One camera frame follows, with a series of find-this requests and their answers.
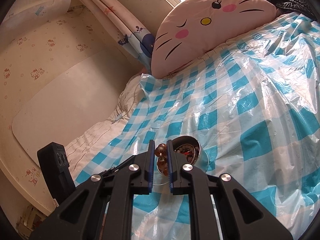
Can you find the blue checked plastic sheet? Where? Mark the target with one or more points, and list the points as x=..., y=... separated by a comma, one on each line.
x=250, y=105

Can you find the pink cat face pillow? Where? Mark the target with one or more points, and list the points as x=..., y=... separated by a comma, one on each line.
x=212, y=42

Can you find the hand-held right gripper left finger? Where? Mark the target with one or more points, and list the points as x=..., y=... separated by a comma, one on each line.
x=150, y=165

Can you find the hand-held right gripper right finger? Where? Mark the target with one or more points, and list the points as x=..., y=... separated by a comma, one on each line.
x=170, y=165

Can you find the round tin lid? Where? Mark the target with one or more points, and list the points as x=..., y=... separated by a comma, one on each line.
x=203, y=165

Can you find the printed curtain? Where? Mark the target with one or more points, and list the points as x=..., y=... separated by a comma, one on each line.
x=140, y=40

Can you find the black jacket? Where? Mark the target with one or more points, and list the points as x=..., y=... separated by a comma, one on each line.
x=290, y=0

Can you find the white printed plastic board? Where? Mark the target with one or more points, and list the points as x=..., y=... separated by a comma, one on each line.
x=50, y=7

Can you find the paper clutter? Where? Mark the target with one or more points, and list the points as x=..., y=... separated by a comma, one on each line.
x=30, y=217

